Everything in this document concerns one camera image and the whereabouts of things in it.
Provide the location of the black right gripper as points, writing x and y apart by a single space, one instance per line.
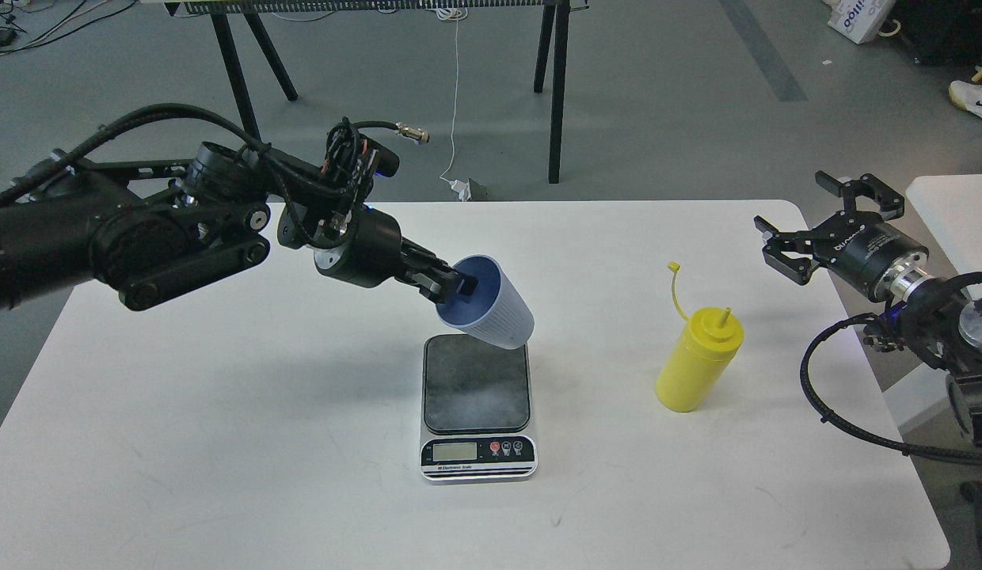
858 246

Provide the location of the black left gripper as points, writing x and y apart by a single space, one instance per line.
376 251

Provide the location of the blue ribbed plastic cup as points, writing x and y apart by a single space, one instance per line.
494 311

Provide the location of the yellow squeeze bottle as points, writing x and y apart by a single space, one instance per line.
709 340

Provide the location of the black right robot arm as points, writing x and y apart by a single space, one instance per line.
938 319

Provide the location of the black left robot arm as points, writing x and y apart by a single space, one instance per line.
158 229

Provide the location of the silver digital kitchen scale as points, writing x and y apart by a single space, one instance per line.
476 421

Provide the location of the white power adapter on floor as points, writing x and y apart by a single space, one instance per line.
470 191

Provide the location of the white sneaker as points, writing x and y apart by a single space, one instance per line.
966 96

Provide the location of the white cardboard box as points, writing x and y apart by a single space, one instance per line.
863 21

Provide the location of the black trestle table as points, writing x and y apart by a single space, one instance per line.
304 45

